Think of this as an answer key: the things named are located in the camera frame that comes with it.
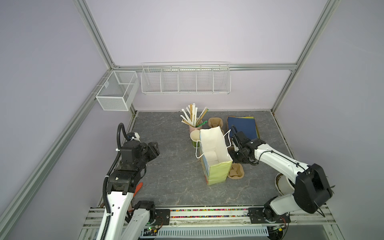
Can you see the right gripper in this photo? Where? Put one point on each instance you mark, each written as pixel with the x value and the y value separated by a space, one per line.
pixel 231 152

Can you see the green paper cup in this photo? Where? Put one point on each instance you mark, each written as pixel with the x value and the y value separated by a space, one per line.
pixel 195 138

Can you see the red handled tool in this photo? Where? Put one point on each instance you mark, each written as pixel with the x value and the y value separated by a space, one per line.
pixel 138 187

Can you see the potted green plant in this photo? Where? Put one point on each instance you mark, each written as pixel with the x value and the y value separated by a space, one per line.
pixel 283 184

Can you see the wide white wire basket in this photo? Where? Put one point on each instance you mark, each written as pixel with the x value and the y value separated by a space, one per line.
pixel 186 78

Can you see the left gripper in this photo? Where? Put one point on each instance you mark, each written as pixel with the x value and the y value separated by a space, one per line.
pixel 152 151

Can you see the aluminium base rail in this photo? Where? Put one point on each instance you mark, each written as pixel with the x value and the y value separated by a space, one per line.
pixel 233 221

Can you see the white wrapped straw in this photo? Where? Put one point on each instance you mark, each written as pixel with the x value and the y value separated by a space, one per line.
pixel 194 114

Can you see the small white mesh basket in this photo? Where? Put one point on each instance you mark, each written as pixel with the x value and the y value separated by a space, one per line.
pixel 118 91

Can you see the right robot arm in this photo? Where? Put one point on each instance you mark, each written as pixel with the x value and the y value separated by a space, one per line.
pixel 279 206

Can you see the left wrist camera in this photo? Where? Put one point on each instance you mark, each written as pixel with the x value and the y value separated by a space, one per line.
pixel 133 136

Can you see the cardboard tray with napkins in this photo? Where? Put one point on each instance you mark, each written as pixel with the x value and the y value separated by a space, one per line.
pixel 247 125

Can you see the green paper gift bag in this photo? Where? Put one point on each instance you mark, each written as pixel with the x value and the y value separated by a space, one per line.
pixel 214 155

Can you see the brown pulp cup carrier stack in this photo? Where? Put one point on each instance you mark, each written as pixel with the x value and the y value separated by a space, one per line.
pixel 216 122

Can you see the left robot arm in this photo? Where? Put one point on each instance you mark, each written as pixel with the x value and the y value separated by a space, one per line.
pixel 119 187

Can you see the pink metal straw bucket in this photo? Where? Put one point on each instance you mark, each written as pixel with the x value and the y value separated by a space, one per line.
pixel 195 128

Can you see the single brown pulp cup carrier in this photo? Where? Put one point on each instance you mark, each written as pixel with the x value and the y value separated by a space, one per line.
pixel 236 172

